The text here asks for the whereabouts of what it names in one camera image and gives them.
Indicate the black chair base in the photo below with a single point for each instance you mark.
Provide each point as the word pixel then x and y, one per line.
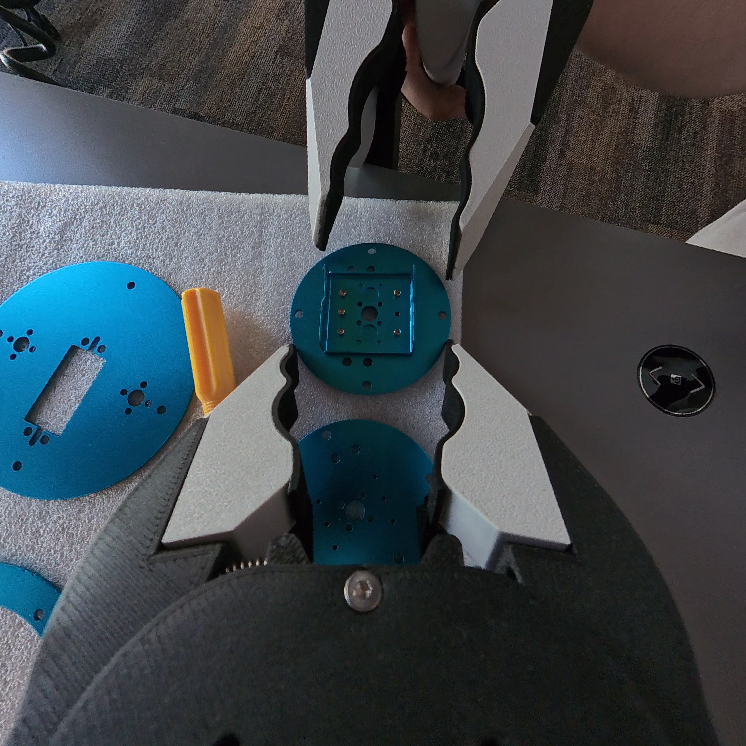
pixel 26 35

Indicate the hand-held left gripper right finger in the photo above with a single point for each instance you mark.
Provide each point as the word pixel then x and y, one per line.
pixel 501 466

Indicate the person's right forearm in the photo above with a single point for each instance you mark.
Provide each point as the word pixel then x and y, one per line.
pixel 670 41

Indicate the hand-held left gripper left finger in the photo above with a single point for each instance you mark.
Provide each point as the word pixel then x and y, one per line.
pixel 233 454

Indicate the blue disc with square bracket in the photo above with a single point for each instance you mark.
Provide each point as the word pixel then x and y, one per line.
pixel 314 355

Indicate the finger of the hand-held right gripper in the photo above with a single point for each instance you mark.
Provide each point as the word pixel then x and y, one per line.
pixel 338 70
pixel 507 87

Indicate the large blue disc rectangular cutout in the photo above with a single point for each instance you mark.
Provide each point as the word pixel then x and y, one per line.
pixel 134 326

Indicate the small blue perforated disc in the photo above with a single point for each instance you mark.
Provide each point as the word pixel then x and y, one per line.
pixel 361 466

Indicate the yellow screwdriver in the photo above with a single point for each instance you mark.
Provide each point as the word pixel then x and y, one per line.
pixel 207 344

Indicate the white foam sheet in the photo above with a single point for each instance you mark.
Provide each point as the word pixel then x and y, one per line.
pixel 245 245

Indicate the person's right hand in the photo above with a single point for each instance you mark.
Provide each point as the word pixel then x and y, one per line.
pixel 437 105

